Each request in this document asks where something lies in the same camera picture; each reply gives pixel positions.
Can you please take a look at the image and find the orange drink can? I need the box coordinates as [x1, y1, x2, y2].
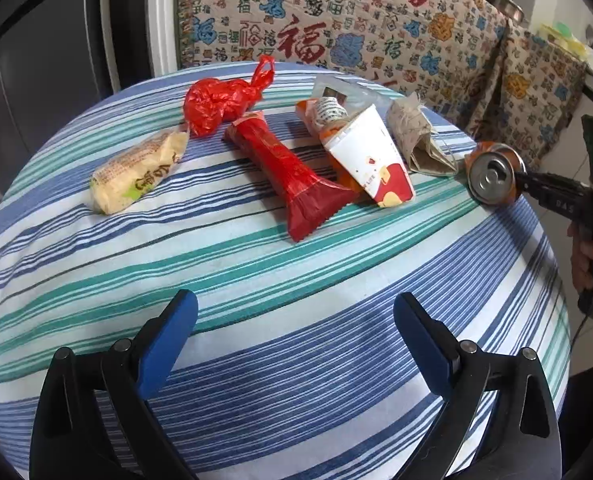
[465, 141, 527, 206]

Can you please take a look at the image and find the brown paper bag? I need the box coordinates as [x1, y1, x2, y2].
[385, 92, 458, 177]

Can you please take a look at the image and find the white red paper carton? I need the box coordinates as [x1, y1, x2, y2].
[323, 104, 415, 208]

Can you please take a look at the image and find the clear plastic pouch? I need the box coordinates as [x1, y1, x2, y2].
[311, 75, 393, 117]

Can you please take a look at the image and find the yellow snack wrapper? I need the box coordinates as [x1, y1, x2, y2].
[90, 127, 189, 216]

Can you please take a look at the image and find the orange snack packet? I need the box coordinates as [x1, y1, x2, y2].
[295, 96, 369, 203]

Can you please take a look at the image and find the red snack wrapper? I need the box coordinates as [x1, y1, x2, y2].
[224, 112, 356, 243]

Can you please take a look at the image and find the red plastic bag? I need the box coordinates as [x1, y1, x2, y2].
[182, 55, 275, 138]

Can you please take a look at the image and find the striped blue green tablecloth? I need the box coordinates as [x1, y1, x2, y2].
[0, 62, 570, 479]

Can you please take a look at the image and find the metal pot on counter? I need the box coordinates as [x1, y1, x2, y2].
[487, 0, 525, 23]

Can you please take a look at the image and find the patterned Chinese character blanket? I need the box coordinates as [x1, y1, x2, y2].
[177, 0, 586, 168]

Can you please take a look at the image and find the dark grey refrigerator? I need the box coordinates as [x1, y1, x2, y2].
[0, 0, 112, 185]

